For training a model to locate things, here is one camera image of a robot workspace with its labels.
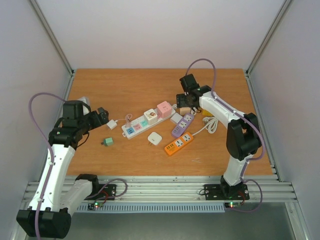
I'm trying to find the grey slotted cable duct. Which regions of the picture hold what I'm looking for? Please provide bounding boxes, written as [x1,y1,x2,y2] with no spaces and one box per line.
[75,202,225,214]

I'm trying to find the yellow cube socket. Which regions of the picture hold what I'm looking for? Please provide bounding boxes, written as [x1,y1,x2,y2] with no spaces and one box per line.
[202,109,214,117]

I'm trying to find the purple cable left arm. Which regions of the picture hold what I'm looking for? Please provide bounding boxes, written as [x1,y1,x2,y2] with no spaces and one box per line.
[27,92,66,240]

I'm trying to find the left small circuit board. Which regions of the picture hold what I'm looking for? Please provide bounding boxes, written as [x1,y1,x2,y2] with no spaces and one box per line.
[87,202,104,211]

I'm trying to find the aluminium frame post left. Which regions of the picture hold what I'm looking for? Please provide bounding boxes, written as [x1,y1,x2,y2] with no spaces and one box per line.
[28,0,75,77]

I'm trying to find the small circuit board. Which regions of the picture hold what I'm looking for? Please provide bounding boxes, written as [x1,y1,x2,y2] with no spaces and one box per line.
[224,201,244,209]
[87,202,104,211]

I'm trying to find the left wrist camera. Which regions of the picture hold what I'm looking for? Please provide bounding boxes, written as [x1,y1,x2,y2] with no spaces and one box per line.
[78,96,91,115]

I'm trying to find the right small circuit board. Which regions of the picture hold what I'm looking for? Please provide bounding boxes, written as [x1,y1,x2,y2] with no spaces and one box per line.
[224,201,244,209]

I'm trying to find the green small charger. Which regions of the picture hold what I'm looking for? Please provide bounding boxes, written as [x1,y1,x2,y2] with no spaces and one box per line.
[101,137,114,147]

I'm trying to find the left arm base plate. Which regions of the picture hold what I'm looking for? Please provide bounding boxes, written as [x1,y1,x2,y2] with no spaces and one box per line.
[85,184,117,201]

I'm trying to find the pink cube socket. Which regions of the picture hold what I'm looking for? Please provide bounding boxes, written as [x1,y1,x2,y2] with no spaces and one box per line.
[156,101,172,119]

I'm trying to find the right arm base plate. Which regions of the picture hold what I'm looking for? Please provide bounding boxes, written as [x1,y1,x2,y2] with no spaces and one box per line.
[202,183,250,201]

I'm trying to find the white charger with pink cable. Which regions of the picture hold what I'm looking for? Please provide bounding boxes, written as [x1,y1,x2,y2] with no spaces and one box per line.
[106,113,133,130]

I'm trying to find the beige cube socket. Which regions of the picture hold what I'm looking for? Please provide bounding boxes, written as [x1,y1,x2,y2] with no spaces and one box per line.
[177,107,191,116]

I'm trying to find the aluminium frame post right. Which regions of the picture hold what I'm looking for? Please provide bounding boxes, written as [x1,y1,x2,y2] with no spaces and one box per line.
[245,0,295,77]

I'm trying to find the white cube socket adapter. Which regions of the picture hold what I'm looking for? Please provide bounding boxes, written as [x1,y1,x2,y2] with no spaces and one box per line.
[143,109,158,125]

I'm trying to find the orange power strip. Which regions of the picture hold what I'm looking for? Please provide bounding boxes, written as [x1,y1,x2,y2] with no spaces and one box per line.
[164,132,194,156]

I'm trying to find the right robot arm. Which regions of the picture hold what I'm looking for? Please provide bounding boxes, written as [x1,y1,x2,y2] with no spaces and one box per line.
[176,74,263,199]

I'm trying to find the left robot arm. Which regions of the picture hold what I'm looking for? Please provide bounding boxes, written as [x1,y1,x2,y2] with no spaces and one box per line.
[16,100,109,239]

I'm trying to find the purple power strip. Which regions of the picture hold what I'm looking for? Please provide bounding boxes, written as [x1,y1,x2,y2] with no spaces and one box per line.
[171,113,195,138]

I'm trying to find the aluminium frame post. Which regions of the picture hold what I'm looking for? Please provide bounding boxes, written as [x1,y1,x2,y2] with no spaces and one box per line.
[245,0,295,77]
[28,0,75,77]

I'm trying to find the white flat charger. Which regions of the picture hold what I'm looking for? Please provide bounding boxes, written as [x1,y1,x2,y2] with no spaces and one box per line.
[147,132,163,146]

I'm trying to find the white coiled power cable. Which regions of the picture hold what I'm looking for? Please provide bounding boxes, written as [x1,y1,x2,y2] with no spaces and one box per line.
[192,116,220,137]

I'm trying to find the white square charger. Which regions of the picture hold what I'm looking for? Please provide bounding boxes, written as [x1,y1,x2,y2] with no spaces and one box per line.
[170,112,183,125]

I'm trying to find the white power strip pastel sockets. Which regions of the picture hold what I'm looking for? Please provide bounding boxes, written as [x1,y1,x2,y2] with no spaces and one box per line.
[121,108,176,140]

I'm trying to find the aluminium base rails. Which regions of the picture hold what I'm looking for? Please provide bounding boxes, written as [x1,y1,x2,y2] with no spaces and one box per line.
[22,174,298,204]

